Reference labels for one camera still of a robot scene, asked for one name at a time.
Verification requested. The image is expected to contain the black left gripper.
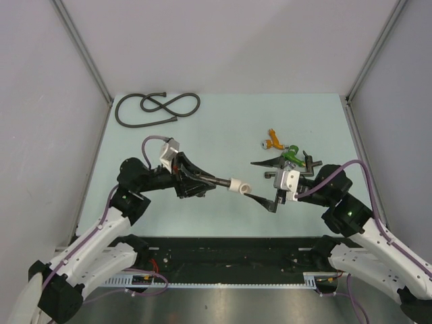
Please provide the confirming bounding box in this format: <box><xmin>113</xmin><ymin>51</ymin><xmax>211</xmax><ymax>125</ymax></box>
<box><xmin>137</xmin><ymin>151</ymin><xmax>215</xmax><ymax>198</ymax></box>

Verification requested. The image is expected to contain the brushed steel water faucet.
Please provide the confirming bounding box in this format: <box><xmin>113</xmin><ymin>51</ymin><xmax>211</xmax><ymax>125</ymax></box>
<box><xmin>199</xmin><ymin>175</ymin><xmax>231</xmax><ymax>188</ymax></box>

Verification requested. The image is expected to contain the white plastic pipe tee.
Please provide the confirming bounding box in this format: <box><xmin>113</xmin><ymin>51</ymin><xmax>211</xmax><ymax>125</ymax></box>
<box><xmin>227</xmin><ymin>178</ymin><xmax>252</xmax><ymax>195</ymax></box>

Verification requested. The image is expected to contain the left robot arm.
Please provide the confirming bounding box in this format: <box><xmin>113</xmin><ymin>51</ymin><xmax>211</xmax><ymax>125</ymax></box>
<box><xmin>28</xmin><ymin>151</ymin><xmax>252</xmax><ymax>323</ymax></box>

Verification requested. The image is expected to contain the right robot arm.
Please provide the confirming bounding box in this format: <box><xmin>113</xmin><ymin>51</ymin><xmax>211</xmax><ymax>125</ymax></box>
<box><xmin>253</xmin><ymin>158</ymin><xmax>431</xmax><ymax>323</ymax></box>

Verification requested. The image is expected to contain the green faucet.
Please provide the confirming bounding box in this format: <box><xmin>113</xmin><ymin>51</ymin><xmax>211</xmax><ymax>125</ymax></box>
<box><xmin>281</xmin><ymin>145</ymin><xmax>304</xmax><ymax>166</ymax></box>

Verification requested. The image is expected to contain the dark metal L-shaped faucet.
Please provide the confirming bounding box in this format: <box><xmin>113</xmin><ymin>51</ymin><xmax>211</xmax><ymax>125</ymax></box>
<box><xmin>263</xmin><ymin>151</ymin><xmax>324</xmax><ymax>180</ymax></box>

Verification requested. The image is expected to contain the orange faucet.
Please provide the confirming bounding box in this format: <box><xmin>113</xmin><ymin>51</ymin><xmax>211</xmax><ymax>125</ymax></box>
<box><xmin>261</xmin><ymin>129</ymin><xmax>286</xmax><ymax>151</ymax></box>

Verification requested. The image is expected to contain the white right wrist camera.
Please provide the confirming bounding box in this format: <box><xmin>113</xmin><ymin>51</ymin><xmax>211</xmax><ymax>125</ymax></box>
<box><xmin>273</xmin><ymin>169</ymin><xmax>300</xmax><ymax>201</ymax></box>

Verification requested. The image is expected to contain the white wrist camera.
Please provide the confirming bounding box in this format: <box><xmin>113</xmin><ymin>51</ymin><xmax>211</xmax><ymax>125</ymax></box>
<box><xmin>159</xmin><ymin>138</ymin><xmax>180</xmax><ymax>173</ymax></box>
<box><xmin>273</xmin><ymin>169</ymin><xmax>300</xmax><ymax>201</ymax></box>

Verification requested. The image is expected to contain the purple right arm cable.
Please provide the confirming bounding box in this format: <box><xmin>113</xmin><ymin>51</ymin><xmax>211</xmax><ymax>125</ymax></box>
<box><xmin>295</xmin><ymin>159</ymin><xmax>432</xmax><ymax>324</ymax></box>

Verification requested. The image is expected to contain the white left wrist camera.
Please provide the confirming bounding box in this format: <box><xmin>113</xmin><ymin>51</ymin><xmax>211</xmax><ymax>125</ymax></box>
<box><xmin>159</xmin><ymin>138</ymin><xmax>180</xmax><ymax>173</ymax></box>

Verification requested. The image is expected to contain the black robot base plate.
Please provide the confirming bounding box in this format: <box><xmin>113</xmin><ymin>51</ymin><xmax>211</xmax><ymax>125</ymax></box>
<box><xmin>136</xmin><ymin>236</ymin><xmax>341</xmax><ymax>284</ymax></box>

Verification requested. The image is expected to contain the grey coiled flexible hose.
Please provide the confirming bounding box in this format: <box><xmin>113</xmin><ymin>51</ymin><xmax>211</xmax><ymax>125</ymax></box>
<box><xmin>115</xmin><ymin>91</ymin><xmax>201</xmax><ymax>128</ymax></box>

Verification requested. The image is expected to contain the slotted grey cable duct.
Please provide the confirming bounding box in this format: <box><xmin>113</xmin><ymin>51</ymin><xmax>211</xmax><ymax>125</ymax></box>
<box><xmin>101</xmin><ymin>273</ymin><xmax>338</xmax><ymax>290</ymax></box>

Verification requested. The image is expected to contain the left aluminium frame post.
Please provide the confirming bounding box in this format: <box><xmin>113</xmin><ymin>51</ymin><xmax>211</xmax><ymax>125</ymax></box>
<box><xmin>49</xmin><ymin>0</ymin><xmax>113</xmax><ymax>106</ymax></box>

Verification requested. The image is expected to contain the aluminium frame post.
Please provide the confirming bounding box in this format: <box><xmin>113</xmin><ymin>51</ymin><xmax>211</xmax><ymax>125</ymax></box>
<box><xmin>345</xmin><ymin>0</ymin><xmax>410</xmax><ymax>104</ymax></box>
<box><xmin>49</xmin><ymin>0</ymin><xmax>113</xmax><ymax>106</ymax></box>

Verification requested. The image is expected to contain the right aluminium frame post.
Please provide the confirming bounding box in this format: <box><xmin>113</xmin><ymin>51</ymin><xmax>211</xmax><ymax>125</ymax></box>
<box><xmin>345</xmin><ymin>0</ymin><xmax>410</xmax><ymax>104</ymax></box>

